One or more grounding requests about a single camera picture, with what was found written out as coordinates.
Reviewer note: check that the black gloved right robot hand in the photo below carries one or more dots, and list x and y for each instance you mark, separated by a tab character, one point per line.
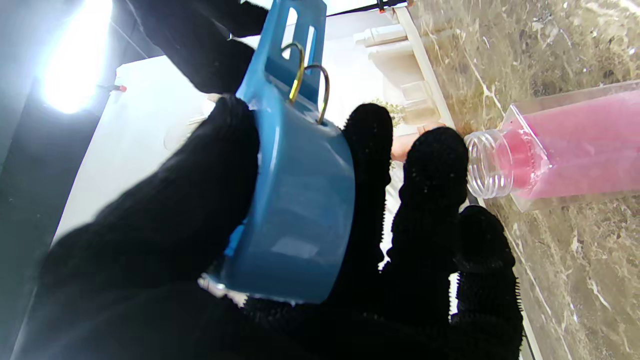
200	40

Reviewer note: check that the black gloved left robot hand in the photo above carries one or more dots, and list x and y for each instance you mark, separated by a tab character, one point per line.
200	290

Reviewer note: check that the clear bottle with pink seasoning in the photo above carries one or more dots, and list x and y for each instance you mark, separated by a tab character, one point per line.
565	145

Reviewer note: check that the blue plastic bag clip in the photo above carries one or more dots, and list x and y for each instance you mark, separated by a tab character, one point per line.
295	175

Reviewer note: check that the bright studio light panel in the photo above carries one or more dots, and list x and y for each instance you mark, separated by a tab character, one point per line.
75	60

